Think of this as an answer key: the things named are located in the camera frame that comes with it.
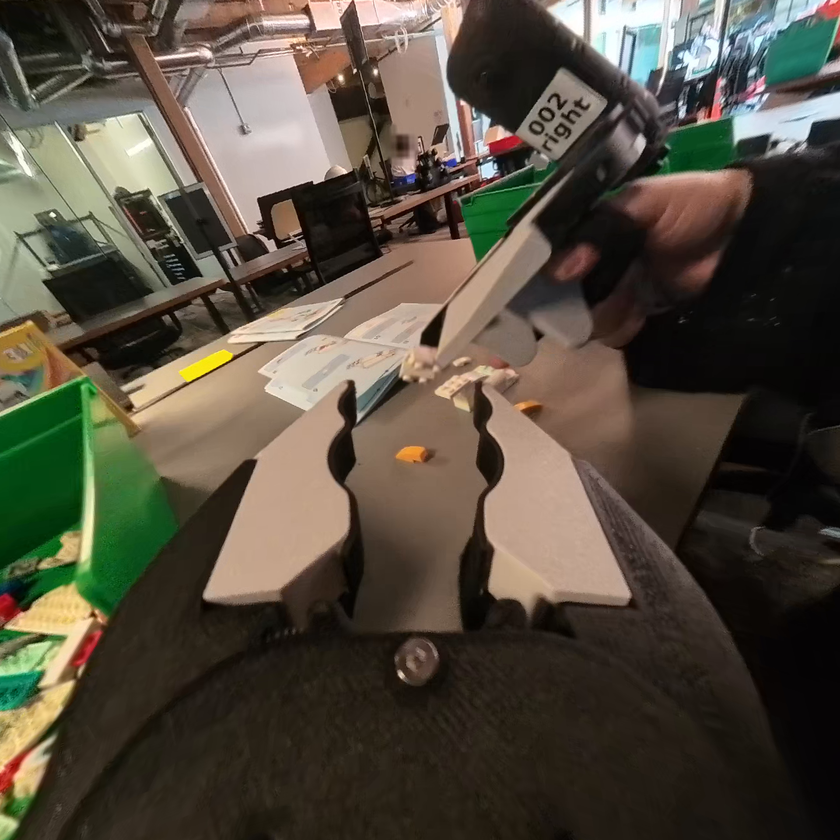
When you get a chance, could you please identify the long brown desk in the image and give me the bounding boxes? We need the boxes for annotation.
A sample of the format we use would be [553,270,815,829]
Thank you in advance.
[367,174,483,240]

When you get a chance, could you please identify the ribbed silver duct pipe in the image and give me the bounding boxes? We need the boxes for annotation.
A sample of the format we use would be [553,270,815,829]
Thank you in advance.
[147,10,316,73]

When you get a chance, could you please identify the person's right hand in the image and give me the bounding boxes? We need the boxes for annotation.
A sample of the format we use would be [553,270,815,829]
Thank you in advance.
[548,167,753,349]

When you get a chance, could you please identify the black monitor on pole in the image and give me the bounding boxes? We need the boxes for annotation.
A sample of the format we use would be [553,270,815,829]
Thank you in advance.
[338,0,398,204]

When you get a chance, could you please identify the dark background desk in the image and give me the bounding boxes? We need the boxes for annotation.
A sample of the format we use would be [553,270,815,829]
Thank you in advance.
[39,276,227,349]

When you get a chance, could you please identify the open instruction booklet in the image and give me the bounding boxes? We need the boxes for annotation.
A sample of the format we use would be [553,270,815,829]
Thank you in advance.
[258,303,447,424]

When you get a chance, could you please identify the black mesh chair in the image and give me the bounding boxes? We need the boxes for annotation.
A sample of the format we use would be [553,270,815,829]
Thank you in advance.
[292,172,385,286]

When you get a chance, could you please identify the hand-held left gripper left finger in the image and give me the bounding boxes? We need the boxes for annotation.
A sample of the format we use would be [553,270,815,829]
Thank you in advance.
[202,379,365,627]

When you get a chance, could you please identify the chair with beige back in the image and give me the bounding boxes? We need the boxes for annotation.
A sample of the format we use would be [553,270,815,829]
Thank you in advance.
[256,182,316,250]

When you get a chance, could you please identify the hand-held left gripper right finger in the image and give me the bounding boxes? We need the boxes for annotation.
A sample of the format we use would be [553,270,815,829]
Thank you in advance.
[458,382,632,624]

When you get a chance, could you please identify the black display on stand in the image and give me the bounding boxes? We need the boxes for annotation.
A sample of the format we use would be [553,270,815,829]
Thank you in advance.
[157,182,238,316]

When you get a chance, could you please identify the pile of mixed lego bricks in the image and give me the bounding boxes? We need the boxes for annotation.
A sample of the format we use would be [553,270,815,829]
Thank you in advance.
[0,528,109,824]

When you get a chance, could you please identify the long white lego assembly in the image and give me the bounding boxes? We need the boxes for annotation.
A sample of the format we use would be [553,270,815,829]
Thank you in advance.
[434,365,521,413]

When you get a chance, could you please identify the small white lego assembly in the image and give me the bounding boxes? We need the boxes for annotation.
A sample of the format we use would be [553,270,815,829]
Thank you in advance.
[399,348,441,385]

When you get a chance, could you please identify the yellow lego set box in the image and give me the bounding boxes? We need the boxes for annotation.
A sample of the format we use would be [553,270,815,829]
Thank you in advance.
[0,320,86,414]

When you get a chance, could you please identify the green plastic bin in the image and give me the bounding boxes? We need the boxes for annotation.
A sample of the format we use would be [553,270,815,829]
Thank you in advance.
[458,164,559,260]
[666,118,736,175]
[764,16,840,86]
[0,376,179,618]

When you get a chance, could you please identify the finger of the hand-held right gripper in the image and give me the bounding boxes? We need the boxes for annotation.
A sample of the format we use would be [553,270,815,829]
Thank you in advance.
[419,164,573,370]

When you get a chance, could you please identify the person's right forearm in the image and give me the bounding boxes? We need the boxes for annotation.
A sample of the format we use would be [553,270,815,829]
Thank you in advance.
[623,141,840,408]

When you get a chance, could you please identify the yellow sticky note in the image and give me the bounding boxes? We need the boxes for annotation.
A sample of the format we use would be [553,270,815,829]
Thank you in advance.
[178,350,235,383]

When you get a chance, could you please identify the closed instruction booklet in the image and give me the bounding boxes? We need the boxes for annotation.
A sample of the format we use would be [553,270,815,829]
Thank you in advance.
[227,308,347,345]
[262,298,342,322]

